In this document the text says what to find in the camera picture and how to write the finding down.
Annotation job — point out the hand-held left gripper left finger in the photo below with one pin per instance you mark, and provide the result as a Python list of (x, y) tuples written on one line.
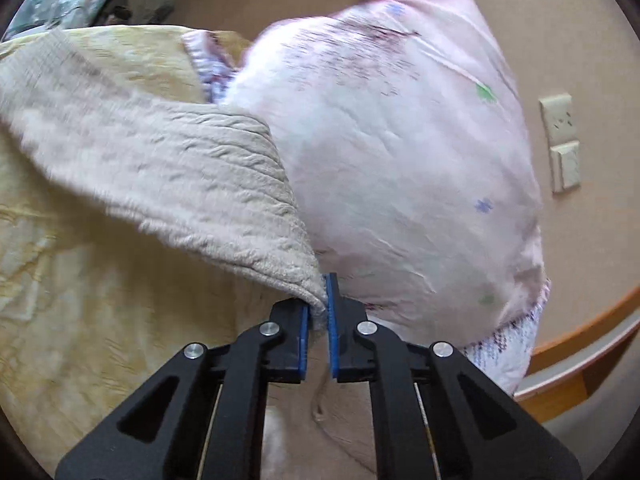
[(303, 337)]

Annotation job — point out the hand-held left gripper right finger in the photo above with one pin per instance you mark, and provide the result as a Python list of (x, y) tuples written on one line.
[(333, 330)]

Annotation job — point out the pink floral pillow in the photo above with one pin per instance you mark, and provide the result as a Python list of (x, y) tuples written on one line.
[(400, 160)]

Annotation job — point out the yellow patterned bedsheet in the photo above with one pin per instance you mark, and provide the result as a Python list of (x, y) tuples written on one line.
[(75, 335)]

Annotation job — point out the wooden headboard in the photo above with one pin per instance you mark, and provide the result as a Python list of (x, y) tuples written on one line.
[(575, 335)]

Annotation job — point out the beige wall switch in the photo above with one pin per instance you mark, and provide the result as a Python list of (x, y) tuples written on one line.
[(566, 165)]

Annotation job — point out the beige wall socket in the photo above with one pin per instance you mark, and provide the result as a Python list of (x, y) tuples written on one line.
[(557, 117)]

